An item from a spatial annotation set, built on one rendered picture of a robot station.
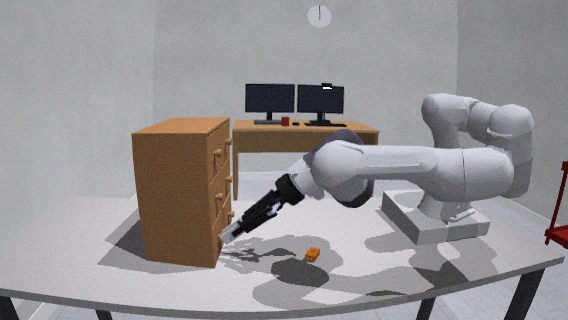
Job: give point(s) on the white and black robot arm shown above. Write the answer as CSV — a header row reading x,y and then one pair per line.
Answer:
x,y
346,170

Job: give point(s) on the orange nine-volt battery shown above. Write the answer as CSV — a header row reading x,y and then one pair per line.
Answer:
x,y
312,254

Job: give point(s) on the brown wooden chest of drawers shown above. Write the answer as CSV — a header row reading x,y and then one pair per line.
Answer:
x,y
171,177

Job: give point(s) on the brown wooden drawer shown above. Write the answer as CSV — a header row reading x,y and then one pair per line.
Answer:
x,y
213,152
227,212
216,233
215,195
225,177
224,144

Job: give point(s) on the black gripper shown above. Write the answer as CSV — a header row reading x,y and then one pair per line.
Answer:
x,y
288,193

